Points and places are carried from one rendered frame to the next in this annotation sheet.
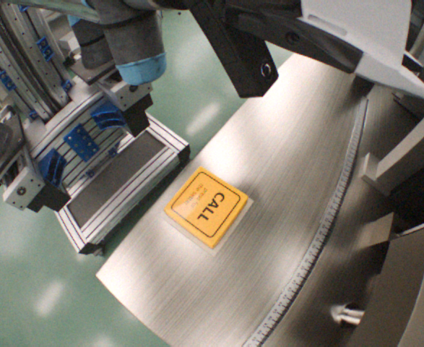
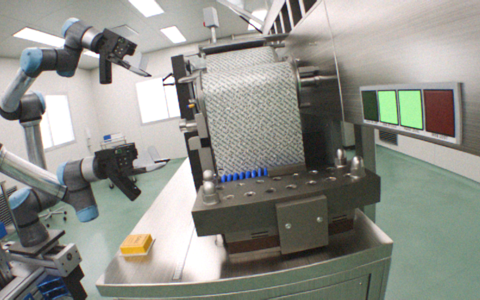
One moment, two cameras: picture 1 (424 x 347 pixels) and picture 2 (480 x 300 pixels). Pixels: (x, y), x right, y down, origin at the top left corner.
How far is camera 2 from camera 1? 0.58 m
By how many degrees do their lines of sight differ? 59
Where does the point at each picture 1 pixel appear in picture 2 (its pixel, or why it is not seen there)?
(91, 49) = (30, 230)
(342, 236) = not seen: hidden behind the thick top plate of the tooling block
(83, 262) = not seen: outside the picture
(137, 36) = (87, 194)
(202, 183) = (131, 237)
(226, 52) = (122, 187)
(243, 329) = (172, 265)
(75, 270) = not seen: outside the picture
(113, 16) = (77, 186)
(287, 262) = (178, 244)
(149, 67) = (93, 210)
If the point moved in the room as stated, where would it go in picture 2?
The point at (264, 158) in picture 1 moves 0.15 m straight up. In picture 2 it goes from (155, 229) to (141, 182)
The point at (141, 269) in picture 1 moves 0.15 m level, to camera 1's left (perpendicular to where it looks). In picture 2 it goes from (118, 271) to (62, 293)
